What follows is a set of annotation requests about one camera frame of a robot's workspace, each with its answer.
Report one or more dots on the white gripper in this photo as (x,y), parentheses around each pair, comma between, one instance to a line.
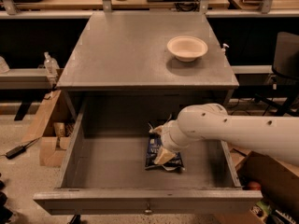
(166,136)

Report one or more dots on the blue chip bag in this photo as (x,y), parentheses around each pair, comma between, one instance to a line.
(159,156)

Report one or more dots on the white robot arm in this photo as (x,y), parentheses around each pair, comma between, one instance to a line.
(277,137)

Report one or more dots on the open grey drawer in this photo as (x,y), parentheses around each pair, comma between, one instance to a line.
(104,168)

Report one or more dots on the drawer pull knob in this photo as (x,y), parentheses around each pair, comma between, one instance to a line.
(148,210)

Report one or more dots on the grey cabinet counter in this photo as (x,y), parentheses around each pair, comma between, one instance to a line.
(128,50)

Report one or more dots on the white paper bowl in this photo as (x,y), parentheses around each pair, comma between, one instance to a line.
(187,48)

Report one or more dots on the left cardboard box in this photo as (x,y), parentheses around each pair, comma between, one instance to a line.
(51,127)

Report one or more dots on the cardboard box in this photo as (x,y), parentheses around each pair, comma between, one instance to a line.
(51,127)
(278,181)

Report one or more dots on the small white pump bottle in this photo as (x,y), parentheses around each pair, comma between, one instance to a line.
(225,48)

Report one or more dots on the right cardboard box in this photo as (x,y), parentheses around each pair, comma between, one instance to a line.
(278,181)

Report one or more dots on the clear plastic bottle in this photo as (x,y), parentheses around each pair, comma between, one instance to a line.
(51,64)

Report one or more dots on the black office chair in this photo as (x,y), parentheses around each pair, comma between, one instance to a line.
(286,65)

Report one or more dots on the black power adapter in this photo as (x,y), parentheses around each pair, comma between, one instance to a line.
(15,152)

